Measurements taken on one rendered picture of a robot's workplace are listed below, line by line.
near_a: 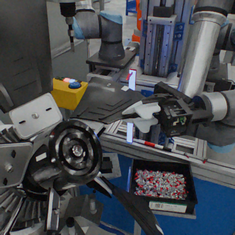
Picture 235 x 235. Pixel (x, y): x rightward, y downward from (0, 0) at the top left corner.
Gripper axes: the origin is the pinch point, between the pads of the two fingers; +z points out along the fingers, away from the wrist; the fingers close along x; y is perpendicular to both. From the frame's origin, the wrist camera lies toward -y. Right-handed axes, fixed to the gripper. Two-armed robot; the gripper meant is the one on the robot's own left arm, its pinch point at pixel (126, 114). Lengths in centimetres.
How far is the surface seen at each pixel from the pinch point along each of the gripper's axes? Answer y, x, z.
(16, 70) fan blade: -0.6, -14.4, 22.4
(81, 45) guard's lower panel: -129, 38, -3
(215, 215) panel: 6, 61, -43
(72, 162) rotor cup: 16.5, -5.4, 14.6
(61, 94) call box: -36.3, 17.1, 15.7
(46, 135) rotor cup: 12.4, -8.8, 18.2
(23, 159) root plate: 14.3, -5.6, 22.5
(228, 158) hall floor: -61, 125, -121
